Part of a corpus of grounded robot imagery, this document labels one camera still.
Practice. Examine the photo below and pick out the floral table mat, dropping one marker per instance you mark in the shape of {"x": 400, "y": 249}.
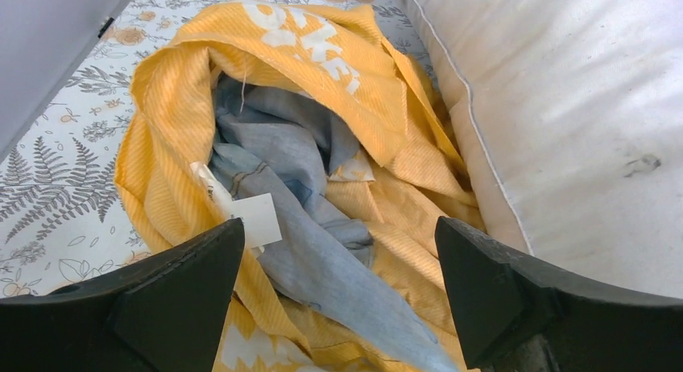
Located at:
{"x": 61, "y": 219}

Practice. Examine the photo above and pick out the yellow and blue pillowcase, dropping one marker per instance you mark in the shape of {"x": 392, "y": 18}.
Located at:
{"x": 311, "y": 117}

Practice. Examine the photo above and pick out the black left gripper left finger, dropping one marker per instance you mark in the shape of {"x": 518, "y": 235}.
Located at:
{"x": 163, "y": 313}

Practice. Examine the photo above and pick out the white pillow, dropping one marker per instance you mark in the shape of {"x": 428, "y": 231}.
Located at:
{"x": 568, "y": 115}

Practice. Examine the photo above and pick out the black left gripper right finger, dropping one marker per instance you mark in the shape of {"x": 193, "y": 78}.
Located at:
{"x": 515, "y": 312}

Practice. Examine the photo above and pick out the white pillowcase care tag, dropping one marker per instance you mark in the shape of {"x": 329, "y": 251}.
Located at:
{"x": 251, "y": 212}

